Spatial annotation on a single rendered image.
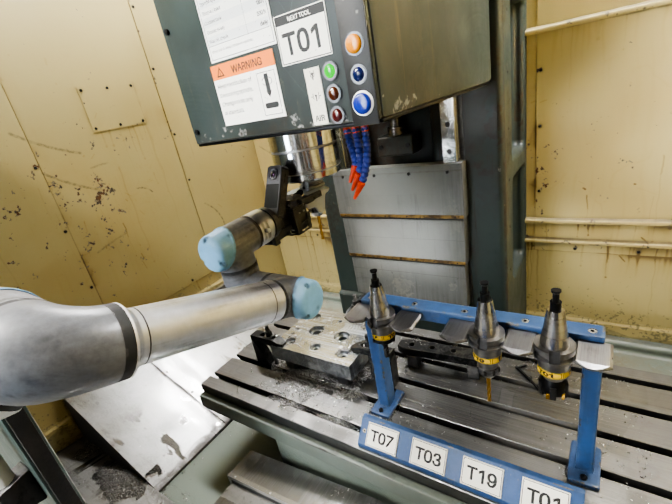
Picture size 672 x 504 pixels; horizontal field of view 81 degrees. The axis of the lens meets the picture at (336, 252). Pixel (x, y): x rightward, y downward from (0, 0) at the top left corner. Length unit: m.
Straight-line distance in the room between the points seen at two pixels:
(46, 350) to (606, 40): 1.55
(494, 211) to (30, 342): 1.17
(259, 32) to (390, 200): 0.81
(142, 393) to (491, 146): 1.50
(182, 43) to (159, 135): 1.07
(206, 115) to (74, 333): 0.51
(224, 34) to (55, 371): 0.57
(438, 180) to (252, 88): 0.72
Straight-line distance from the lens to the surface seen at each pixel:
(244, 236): 0.77
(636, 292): 1.80
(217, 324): 0.59
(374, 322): 0.85
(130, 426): 1.68
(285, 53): 0.70
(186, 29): 0.86
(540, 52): 1.59
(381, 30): 0.64
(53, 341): 0.51
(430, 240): 1.38
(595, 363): 0.75
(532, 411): 1.11
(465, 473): 0.94
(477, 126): 1.27
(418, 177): 1.31
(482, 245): 1.38
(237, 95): 0.79
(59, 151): 1.73
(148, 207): 1.86
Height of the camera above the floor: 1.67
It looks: 22 degrees down
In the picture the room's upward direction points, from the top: 11 degrees counter-clockwise
